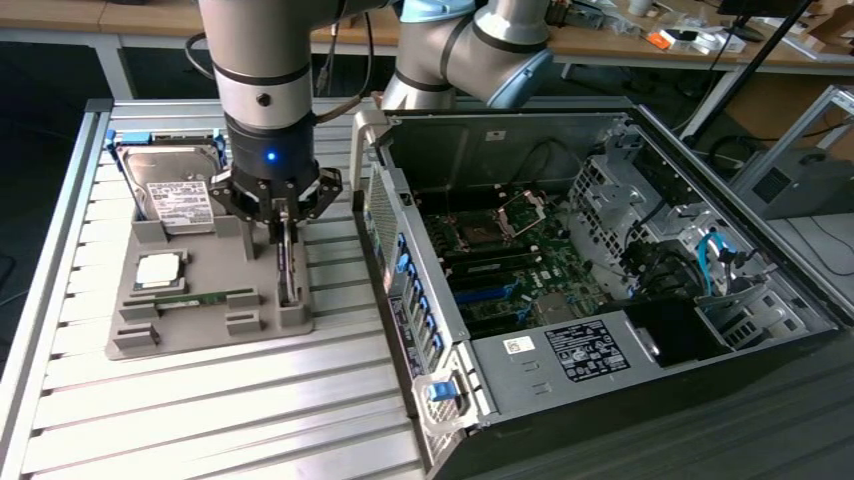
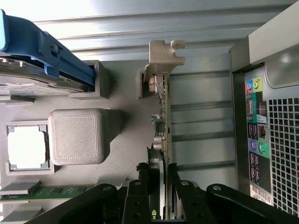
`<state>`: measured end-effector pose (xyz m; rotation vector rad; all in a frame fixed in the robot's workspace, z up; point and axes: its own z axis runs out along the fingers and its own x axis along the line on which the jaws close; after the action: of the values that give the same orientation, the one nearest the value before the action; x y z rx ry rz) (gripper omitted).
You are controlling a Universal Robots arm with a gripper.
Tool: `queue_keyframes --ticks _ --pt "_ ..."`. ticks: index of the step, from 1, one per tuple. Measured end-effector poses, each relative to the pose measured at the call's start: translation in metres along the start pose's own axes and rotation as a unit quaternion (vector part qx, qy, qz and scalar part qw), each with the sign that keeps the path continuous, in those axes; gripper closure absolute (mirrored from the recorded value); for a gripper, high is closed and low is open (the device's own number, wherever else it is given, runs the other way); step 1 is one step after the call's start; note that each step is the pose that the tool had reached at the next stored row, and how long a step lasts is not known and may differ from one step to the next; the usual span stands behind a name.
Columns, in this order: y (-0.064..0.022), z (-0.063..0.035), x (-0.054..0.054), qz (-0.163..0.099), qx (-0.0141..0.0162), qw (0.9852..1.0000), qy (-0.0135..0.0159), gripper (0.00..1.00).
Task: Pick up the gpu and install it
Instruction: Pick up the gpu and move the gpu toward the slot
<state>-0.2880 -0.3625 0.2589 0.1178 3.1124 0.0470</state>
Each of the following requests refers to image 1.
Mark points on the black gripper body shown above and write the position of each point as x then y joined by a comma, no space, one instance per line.
273,145

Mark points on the graphics card with metal bracket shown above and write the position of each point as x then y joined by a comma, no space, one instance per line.
288,270

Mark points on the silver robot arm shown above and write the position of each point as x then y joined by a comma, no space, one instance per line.
260,50

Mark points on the hard disk with blue carrier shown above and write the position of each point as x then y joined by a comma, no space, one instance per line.
173,190

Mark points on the silver CPU chip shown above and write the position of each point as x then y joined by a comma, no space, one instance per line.
159,272

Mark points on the green RAM stick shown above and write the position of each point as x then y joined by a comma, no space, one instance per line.
193,300

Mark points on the CPU socket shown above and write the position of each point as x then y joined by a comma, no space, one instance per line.
476,232

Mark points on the grey parts rack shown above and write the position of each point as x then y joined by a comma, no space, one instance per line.
200,330

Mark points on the silver socket cover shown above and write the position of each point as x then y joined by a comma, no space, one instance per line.
511,220

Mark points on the RAM stick with white label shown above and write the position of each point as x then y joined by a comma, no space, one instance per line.
490,268

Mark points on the blue expansion slot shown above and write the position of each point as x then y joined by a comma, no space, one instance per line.
480,295

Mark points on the wooden desk with grey legs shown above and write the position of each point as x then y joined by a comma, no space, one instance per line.
67,20

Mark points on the green motherboard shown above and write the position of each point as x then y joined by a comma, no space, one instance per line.
580,270

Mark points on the silver chipset heatsink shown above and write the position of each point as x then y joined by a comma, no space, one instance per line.
556,309

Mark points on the blue case latch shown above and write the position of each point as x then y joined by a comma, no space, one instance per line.
440,391

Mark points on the large silver disk bay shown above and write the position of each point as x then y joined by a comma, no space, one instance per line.
620,200

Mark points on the silver power supply unit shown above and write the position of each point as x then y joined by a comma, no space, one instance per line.
527,380

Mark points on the cluttered wooden desk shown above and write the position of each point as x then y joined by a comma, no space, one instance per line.
600,44

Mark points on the grey metal device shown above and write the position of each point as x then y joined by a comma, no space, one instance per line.
587,17

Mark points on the small orange box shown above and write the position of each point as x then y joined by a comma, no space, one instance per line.
660,40

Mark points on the white mug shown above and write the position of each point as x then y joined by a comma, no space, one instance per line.
640,6

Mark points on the open black PC case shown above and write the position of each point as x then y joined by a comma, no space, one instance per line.
600,425

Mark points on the white box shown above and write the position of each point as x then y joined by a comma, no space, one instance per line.
720,44

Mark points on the small silver disk bay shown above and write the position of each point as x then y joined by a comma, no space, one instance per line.
740,320

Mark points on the black tripod pole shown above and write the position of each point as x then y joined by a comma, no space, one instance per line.
747,70

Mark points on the black monitor with stand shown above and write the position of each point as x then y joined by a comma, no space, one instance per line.
748,31

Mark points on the grey computer tower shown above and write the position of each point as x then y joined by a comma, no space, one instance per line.
801,185

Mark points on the brown cardboard piece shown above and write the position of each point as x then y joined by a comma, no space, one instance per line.
834,27

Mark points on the aluminium profile frame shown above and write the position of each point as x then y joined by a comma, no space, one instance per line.
803,120

